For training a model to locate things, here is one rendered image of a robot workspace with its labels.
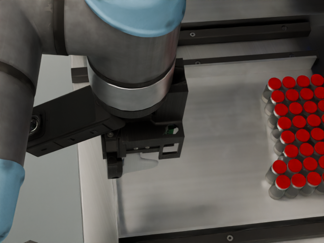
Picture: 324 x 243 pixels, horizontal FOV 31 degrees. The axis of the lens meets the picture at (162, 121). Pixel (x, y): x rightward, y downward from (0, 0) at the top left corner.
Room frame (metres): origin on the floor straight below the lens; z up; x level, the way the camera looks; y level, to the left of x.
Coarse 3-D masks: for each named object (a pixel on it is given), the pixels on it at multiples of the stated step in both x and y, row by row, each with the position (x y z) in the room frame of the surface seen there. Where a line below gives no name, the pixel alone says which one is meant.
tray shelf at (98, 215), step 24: (192, 48) 0.55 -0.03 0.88; (216, 48) 0.56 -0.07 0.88; (240, 48) 0.57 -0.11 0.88; (264, 48) 0.57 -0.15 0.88; (288, 48) 0.58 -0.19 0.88; (312, 48) 0.59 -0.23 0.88; (312, 72) 0.54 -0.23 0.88; (96, 144) 0.36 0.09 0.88; (96, 168) 0.32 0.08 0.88; (96, 192) 0.28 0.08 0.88; (96, 216) 0.25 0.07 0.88; (96, 240) 0.21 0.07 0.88; (312, 240) 0.26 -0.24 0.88
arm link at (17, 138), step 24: (0, 72) 0.18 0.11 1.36; (0, 96) 0.17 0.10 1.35; (24, 96) 0.18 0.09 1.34; (0, 120) 0.15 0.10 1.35; (24, 120) 0.16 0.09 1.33; (0, 144) 0.14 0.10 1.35; (24, 144) 0.15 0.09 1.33; (0, 168) 0.12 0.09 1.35; (0, 192) 0.11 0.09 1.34; (0, 216) 0.10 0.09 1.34; (0, 240) 0.09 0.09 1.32
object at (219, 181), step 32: (224, 64) 0.51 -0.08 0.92; (256, 64) 0.52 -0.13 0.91; (288, 64) 0.54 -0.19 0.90; (192, 96) 0.46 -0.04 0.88; (224, 96) 0.47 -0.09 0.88; (256, 96) 0.48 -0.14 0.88; (192, 128) 0.41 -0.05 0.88; (224, 128) 0.41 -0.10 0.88; (256, 128) 0.42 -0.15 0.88; (160, 160) 0.35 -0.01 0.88; (192, 160) 0.35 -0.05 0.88; (224, 160) 0.36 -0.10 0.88; (256, 160) 0.37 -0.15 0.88; (128, 192) 0.29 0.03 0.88; (160, 192) 0.30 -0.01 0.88; (192, 192) 0.30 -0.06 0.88; (224, 192) 0.31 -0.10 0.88; (256, 192) 0.32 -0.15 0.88; (128, 224) 0.24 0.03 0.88; (160, 224) 0.25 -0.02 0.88; (192, 224) 0.26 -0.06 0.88; (224, 224) 0.25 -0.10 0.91; (256, 224) 0.26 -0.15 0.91; (288, 224) 0.27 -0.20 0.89
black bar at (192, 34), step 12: (276, 24) 0.61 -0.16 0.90; (288, 24) 0.62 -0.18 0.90; (300, 24) 0.62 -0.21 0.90; (180, 36) 0.56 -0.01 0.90; (192, 36) 0.56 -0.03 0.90; (204, 36) 0.57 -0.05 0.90; (216, 36) 0.57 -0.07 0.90; (228, 36) 0.57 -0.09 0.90; (240, 36) 0.58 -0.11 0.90; (252, 36) 0.58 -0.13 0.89; (264, 36) 0.59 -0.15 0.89; (276, 36) 0.60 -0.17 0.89; (288, 36) 0.60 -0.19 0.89; (300, 36) 0.61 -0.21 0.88
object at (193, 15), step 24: (192, 0) 0.65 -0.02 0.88; (216, 0) 0.66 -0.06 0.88; (240, 0) 0.66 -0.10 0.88; (264, 0) 0.67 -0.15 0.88; (288, 0) 0.68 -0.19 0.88; (312, 0) 0.69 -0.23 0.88; (192, 24) 0.58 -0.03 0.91; (216, 24) 0.59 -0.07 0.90; (240, 24) 0.60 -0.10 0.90; (264, 24) 0.61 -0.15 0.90; (312, 24) 0.63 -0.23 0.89
